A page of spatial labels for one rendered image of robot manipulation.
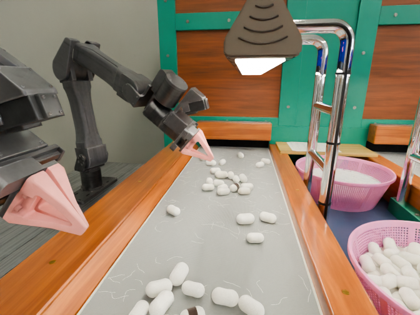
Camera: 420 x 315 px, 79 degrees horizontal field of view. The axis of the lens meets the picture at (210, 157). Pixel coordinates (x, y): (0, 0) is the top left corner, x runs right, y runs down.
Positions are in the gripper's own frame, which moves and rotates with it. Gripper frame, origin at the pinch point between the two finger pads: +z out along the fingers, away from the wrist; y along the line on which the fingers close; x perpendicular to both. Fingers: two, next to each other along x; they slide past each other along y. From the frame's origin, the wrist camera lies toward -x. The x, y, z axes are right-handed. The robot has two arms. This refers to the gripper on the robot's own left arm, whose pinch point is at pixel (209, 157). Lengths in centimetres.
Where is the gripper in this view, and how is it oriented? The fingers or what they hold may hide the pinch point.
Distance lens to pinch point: 64.3
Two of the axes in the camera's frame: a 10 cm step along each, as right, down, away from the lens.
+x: -6.3, 6.9, 3.5
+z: 7.5, 6.5, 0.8
